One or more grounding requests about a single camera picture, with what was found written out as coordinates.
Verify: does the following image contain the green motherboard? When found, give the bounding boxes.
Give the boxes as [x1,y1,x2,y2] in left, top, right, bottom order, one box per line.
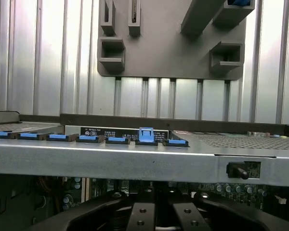
[62,177,289,212]

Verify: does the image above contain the white expansion slot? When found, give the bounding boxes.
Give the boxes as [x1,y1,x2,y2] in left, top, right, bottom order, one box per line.
[80,178,90,203]

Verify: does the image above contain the black open PC case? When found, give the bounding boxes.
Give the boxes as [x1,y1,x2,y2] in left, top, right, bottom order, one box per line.
[0,110,289,231]

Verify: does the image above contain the grey parts rack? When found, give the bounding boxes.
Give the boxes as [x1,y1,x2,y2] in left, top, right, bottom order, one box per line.
[96,0,256,81]

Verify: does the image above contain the black intrusion switch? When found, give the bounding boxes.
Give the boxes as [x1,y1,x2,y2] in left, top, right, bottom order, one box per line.
[226,161,250,180]

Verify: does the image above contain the blue disk carrier bracket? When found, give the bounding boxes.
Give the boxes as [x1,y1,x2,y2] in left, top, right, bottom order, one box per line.
[227,0,250,7]

